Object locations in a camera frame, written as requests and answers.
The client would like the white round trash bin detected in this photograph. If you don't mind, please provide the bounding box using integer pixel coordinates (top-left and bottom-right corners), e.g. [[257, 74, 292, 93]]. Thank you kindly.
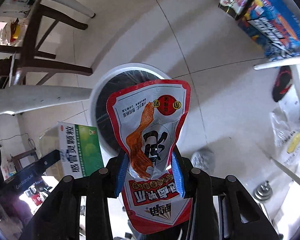
[[89, 63, 171, 157]]

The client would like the green white medicine box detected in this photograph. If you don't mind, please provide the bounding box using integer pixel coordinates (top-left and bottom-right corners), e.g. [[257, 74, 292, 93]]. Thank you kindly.
[[57, 122, 104, 178]]

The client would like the smiley plastic bag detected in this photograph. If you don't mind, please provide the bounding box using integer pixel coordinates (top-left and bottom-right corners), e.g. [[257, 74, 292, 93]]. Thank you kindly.
[[269, 107, 300, 167]]

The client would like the red white snack bag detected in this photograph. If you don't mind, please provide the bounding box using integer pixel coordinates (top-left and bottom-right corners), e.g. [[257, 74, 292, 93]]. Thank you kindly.
[[111, 79, 192, 235]]

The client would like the blue printed cardboard box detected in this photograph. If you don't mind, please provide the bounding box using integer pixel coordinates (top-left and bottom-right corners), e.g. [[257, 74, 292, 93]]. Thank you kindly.
[[238, 0, 300, 61]]

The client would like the dark wooden chair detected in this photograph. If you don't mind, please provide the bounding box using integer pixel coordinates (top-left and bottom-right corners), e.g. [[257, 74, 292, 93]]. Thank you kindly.
[[0, 2, 93, 85]]

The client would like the silver dumbbell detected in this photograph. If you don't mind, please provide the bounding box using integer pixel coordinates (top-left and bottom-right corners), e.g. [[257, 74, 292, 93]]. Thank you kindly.
[[253, 180, 273, 202]]

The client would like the black red flip-flop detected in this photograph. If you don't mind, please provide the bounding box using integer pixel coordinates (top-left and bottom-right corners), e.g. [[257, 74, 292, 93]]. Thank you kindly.
[[272, 66, 293, 102]]

